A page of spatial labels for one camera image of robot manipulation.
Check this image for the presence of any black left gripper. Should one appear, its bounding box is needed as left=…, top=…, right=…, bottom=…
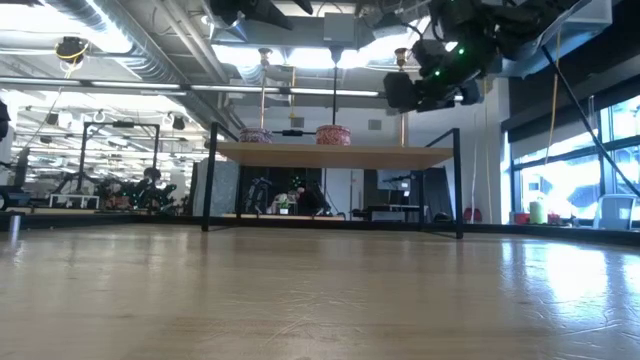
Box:
left=209, top=0, right=314, bottom=31

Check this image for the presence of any gold candlestick holder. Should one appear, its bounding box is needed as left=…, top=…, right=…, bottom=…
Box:
left=257, top=47, right=274, bottom=132
left=393, top=47, right=410, bottom=148

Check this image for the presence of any pink patterned candle tin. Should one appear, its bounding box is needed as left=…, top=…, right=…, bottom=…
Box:
left=315, top=124, right=352, bottom=147

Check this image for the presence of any long linear ceiling light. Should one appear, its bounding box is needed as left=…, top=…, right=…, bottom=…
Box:
left=0, top=75, right=386, bottom=105

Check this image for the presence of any wooden shelf with black legs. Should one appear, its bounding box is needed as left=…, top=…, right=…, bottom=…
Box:
left=202, top=121, right=464, bottom=240

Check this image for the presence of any black low table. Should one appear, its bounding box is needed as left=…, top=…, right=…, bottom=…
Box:
left=349, top=202, right=424, bottom=222

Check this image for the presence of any white chair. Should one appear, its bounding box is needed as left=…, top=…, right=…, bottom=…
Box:
left=592, top=193, right=640, bottom=231

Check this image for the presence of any yellow hanging cable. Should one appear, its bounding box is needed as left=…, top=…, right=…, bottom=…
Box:
left=547, top=29, right=565, bottom=151

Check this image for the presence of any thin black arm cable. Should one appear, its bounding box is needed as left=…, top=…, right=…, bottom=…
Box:
left=541, top=45, right=640, bottom=197

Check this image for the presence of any large round silver duct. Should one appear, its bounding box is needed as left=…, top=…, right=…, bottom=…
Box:
left=44, top=0, right=234, bottom=139

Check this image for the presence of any black window frame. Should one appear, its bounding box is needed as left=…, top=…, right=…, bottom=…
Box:
left=507, top=92, right=640, bottom=229

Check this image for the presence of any black background rig frame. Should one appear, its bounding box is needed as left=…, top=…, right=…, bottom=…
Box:
left=79, top=121, right=161, bottom=189

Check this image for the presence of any black reel with yellow cable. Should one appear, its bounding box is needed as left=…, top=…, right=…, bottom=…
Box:
left=53, top=36, right=90, bottom=65

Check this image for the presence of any silver metal post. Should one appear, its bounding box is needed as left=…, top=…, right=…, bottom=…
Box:
left=8, top=213, right=22, bottom=247

